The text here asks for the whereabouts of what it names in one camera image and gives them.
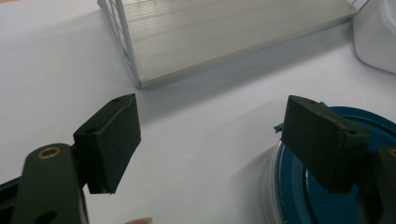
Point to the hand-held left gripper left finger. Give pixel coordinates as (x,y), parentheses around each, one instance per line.
(109,146)

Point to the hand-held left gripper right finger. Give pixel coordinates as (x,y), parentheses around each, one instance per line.
(323,140)

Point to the round container with blue lid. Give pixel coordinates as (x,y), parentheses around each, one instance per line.
(314,202)

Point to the white square container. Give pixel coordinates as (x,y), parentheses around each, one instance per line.
(376,34)

